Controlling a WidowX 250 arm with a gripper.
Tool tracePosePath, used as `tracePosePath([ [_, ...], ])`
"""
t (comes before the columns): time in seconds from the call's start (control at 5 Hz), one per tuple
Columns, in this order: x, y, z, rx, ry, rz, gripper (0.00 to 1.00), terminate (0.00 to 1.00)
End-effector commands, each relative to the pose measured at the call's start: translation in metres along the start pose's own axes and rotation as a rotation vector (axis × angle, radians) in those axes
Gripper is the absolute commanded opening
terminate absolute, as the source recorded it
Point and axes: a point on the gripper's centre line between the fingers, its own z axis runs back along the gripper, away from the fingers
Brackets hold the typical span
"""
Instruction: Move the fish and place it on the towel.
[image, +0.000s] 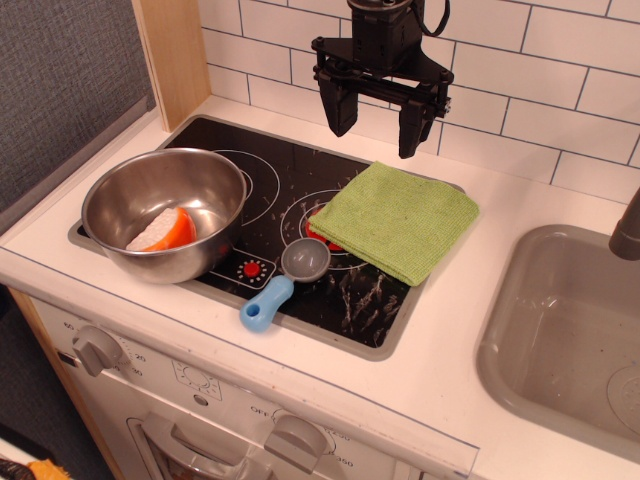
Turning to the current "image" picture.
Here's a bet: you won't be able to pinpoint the grey oven door handle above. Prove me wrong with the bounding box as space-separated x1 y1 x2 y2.
141 413 249 467

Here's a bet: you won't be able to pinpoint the orange fuzzy object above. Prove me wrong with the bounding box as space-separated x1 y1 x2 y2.
1 459 71 480

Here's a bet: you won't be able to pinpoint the grey scoop with blue handle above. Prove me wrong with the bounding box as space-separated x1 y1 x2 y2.
240 238 331 333

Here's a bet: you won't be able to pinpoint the grey faucet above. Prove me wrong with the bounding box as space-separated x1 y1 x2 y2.
609 189 640 261

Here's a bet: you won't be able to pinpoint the black toy stovetop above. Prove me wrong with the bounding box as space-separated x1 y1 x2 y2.
69 115 421 361

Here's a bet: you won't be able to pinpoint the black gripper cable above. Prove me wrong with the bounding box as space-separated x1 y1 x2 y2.
410 0 451 38

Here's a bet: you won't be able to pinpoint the grey plastic sink basin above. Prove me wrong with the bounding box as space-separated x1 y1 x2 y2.
477 225 639 462

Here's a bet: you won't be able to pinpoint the light wooden side post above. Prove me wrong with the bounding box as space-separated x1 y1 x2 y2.
131 0 211 132

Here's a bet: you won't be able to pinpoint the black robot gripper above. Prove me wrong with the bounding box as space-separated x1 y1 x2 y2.
312 1 454 159

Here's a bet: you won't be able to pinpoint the grey timer knob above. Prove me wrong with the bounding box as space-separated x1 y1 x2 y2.
72 326 123 377

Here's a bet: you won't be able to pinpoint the green cloth towel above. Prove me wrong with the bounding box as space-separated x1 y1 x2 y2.
310 162 479 287

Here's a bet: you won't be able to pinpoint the stainless steel bowl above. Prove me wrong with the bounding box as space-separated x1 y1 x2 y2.
82 148 247 284

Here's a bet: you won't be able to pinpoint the grey oven knob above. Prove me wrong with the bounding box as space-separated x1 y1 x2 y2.
264 415 329 474

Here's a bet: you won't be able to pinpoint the orange and white toy fish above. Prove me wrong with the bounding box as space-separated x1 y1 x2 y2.
126 207 197 252

